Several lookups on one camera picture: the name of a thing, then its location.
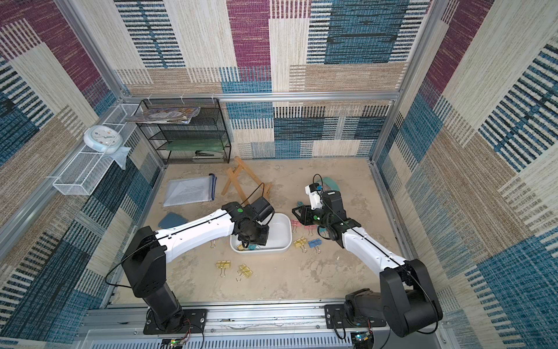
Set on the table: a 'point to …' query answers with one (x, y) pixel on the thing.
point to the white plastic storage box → (280, 238)
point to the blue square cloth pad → (171, 219)
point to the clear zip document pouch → (190, 190)
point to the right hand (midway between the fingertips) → (296, 207)
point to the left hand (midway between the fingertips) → (264, 238)
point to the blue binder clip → (314, 243)
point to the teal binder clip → (300, 203)
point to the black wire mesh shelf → (205, 139)
